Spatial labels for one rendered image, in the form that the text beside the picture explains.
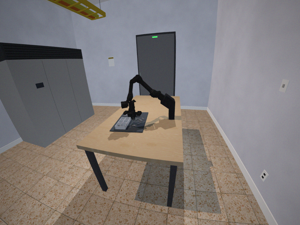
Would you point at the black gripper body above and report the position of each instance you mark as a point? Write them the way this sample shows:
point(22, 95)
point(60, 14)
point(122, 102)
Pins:
point(135, 113)

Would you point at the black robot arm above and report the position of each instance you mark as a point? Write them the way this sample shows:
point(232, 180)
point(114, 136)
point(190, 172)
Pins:
point(129, 102)

